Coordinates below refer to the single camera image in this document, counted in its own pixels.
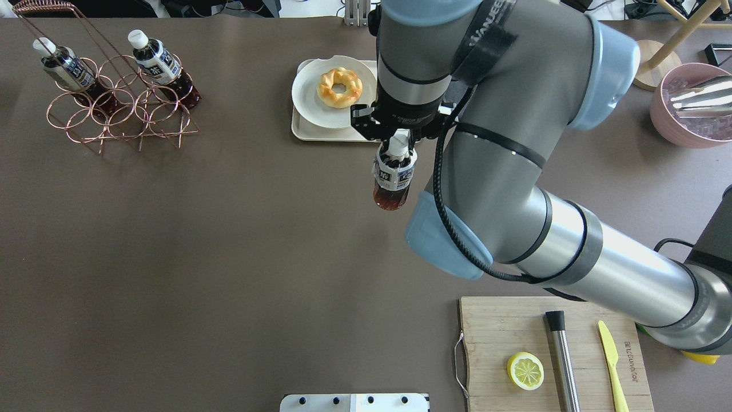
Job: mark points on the half lemon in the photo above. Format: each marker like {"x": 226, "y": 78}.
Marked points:
{"x": 525, "y": 370}

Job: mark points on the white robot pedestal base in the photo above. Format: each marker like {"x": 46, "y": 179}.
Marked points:
{"x": 390, "y": 401}

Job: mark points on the whole lemon lower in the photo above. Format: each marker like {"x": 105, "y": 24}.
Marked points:
{"x": 706, "y": 359}

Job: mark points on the white round plate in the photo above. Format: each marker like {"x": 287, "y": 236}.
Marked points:
{"x": 307, "y": 102}

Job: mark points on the glazed ring donut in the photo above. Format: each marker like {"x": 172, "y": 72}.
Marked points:
{"x": 339, "y": 88}

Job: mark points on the tea bottle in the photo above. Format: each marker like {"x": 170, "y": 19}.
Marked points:
{"x": 393, "y": 178}
{"x": 163, "y": 69}
{"x": 74, "y": 75}

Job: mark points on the copper wire bottle rack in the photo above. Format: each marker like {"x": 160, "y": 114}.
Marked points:
{"x": 142, "y": 111}

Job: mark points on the wooden stand with round base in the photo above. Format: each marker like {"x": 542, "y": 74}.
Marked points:
{"x": 657, "y": 59}

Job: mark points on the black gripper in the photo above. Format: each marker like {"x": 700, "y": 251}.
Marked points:
{"x": 407, "y": 113}

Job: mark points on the cream rabbit tray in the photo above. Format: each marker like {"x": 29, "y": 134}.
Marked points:
{"x": 307, "y": 131}

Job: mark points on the wooden cutting board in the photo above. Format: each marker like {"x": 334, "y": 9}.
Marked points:
{"x": 495, "y": 328}

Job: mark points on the yellow plastic knife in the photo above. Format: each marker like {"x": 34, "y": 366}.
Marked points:
{"x": 612, "y": 357}

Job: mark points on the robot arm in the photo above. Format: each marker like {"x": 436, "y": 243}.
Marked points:
{"x": 497, "y": 83}

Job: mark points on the steel ice scoop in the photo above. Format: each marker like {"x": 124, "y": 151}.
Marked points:
{"x": 710, "y": 98}

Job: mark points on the steel muddler black tip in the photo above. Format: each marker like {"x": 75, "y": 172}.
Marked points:
{"x": 568, "y": 392}

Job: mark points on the pink ice bowl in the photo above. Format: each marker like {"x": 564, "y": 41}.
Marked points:
{"x": 688, "y": 132}

